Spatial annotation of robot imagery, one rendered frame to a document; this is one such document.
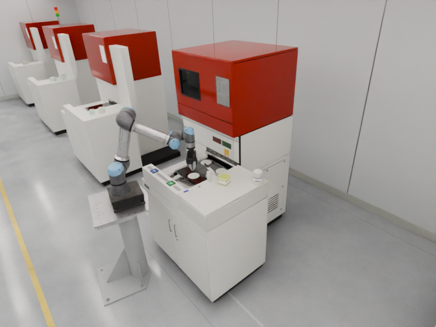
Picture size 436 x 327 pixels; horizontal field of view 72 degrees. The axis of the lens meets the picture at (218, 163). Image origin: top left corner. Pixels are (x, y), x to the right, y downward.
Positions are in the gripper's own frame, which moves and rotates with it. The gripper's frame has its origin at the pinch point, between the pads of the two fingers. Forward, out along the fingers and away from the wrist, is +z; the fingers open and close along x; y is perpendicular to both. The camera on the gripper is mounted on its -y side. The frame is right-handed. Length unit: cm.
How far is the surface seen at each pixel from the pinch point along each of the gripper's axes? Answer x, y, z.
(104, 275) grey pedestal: 89, -16, 99
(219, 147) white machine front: -23.3, 29.6, -3.9
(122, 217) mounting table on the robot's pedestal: 52, -34, 18
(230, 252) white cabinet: -26, -43, 51
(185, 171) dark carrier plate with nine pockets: 7.2, 14.3, 10.0
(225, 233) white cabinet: -23, -45, 29
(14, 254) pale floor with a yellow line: 191, 19, 100
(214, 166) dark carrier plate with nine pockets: -17.8, 20.6, 10.0
